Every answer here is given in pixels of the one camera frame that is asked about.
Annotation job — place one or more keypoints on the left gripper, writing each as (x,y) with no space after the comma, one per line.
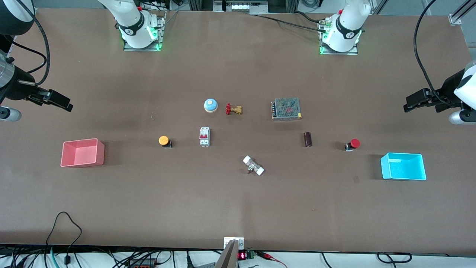
(447,90)

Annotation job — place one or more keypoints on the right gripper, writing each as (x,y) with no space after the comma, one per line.
(16,90)

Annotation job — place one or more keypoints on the red push button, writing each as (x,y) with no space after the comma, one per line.
(355,143)

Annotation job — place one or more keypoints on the yellow push button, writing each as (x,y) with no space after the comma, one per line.
(163,140)

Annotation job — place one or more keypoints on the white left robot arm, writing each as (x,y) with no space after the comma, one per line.
(347,29)

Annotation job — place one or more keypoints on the pink plastic box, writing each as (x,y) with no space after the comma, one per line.
(83,153)

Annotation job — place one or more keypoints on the cyan plastic box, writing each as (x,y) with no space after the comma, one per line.
(403,167)

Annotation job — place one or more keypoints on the dark brown capacitor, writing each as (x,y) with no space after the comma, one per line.
(308,139)

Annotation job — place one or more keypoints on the metal mesh power supply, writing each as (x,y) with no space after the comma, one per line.
(286,108)

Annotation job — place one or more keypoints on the white circuit breaker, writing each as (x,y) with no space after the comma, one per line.
(204,136)

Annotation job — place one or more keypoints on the blue round buzzer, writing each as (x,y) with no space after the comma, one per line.
(210,105)

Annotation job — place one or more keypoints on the white-capped metal valve fitting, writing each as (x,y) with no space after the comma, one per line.
(253,165)

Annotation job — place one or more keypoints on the white power strip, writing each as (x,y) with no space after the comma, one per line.
(241,5)

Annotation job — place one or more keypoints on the red clip lead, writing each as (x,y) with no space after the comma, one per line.
(271,257)

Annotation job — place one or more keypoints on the red digit display module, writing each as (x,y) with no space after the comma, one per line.
(243,255)

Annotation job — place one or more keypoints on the aluminium frame profile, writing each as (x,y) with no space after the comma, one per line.
(461,13)

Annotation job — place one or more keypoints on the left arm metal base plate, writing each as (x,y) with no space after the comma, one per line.
(349,53)

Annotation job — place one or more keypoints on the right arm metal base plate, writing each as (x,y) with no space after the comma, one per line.
(161,37)

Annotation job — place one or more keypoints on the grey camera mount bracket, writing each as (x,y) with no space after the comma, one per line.
(228,257)

